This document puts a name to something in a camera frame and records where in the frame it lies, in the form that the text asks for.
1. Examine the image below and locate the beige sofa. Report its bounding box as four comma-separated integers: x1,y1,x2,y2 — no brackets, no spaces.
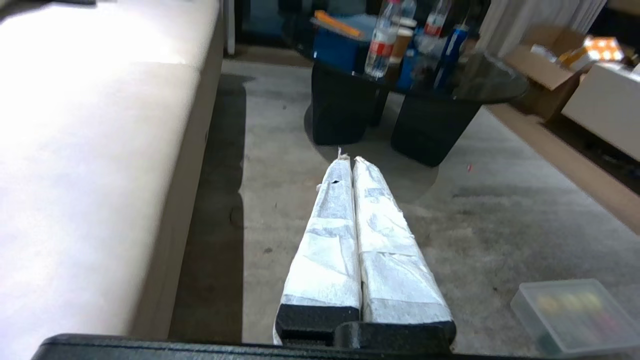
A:
0,0,225,360

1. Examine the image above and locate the open cardboard box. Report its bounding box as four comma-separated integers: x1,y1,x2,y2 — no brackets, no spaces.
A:
503,25,627,122

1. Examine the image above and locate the clear water bottle red label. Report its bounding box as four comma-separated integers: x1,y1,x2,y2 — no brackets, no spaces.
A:
416,0,452,55
364,0,401,80

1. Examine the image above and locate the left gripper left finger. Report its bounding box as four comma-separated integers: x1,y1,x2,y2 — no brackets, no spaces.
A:
273,154,363,346

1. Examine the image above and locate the blue storage box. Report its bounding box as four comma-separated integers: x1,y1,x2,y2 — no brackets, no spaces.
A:
311,11,377,75

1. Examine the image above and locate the black glass coffee table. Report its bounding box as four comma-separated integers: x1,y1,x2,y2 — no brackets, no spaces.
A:
294,30,530,168

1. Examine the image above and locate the white cabinet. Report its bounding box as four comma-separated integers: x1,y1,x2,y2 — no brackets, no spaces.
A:
561,61,640,162

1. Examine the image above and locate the white curtain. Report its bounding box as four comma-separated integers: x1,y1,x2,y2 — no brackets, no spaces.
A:
477,0,608,55

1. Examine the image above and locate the clear plastic box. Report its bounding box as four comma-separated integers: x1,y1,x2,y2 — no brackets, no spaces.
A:
510,278,640,358

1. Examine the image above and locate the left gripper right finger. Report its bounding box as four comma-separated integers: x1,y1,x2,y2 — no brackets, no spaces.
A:
352,156,457,351

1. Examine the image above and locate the blue drink can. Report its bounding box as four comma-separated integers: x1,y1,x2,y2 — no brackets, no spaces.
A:
433,23,470,92

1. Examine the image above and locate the brown paper cup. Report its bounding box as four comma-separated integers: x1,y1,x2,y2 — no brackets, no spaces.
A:
390,26,415,65

